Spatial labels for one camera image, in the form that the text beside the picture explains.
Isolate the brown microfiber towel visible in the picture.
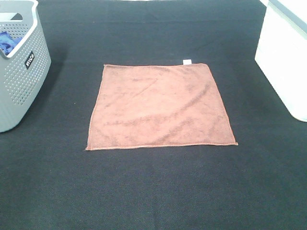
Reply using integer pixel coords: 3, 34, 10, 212
86, 63, 237, 150

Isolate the blue cloth in basket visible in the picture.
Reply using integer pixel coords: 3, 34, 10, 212
0, 31, 22, 55

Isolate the white plastic bin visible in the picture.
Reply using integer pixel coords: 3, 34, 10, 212
255, 0, 307, 122

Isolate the grey perforated laundry basket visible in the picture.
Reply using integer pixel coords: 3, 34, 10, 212
0, 0, 51, 132

